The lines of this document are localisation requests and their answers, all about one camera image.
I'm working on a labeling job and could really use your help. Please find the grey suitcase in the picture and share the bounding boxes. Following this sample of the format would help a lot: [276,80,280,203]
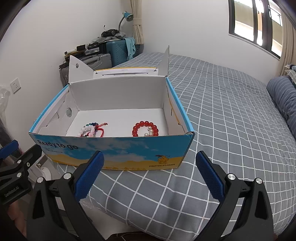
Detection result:
[59,54,112,87]

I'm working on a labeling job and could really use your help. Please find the dark framed window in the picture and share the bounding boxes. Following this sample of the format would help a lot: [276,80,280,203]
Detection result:
[228,0,283,58]

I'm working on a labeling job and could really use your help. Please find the white wall socket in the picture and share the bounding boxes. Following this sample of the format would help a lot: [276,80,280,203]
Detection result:
[10,77,21,94]

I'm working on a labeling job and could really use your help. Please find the red string bracelet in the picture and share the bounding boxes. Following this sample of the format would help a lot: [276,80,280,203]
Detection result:
[91,122,109,138]

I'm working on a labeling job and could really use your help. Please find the grey checked folded blanket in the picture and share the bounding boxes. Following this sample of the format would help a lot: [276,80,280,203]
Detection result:
[285,64,296,85]

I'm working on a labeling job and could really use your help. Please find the blue yellow cardboard shoebox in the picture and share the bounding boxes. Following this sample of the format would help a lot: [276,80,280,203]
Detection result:
[29,50,195,171]

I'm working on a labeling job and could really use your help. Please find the blue desk lamp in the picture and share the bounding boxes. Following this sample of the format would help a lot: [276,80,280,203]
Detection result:
[118,11,133,32]

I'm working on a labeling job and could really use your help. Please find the teal suitcase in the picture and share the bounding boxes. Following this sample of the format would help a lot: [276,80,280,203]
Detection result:
[106,39,141,67]

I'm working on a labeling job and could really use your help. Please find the white pearl bead cluster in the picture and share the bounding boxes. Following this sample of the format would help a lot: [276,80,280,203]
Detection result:
[144,126,154,137]

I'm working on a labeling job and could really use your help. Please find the light blue cloth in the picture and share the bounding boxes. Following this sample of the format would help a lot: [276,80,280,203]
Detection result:
[125,37,136,61]

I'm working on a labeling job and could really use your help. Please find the beige window curtain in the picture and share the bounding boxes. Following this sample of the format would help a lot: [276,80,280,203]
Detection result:
[275,11,295,76]

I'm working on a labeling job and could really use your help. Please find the red bead bracelet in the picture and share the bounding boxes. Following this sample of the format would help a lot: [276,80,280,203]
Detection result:
[131,120,160,137]

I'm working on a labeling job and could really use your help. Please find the pink white bead bracelet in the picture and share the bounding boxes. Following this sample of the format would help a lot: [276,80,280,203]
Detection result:
[77,124,97,138]

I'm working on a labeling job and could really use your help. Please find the blue striped pillow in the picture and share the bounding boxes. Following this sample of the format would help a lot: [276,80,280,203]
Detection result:
[266,76,296,137]

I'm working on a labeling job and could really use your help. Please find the grey checked bed sheet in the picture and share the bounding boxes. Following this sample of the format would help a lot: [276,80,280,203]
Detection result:
[81,55,295,240]

